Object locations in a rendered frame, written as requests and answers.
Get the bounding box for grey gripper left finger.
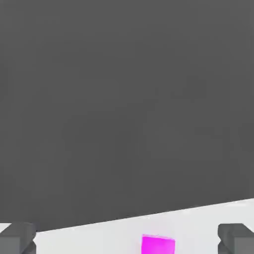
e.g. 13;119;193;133
0;222;37;254

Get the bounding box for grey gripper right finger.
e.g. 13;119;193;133
217;223;254;254

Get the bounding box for small magenta cube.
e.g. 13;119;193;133
141;234;176;254

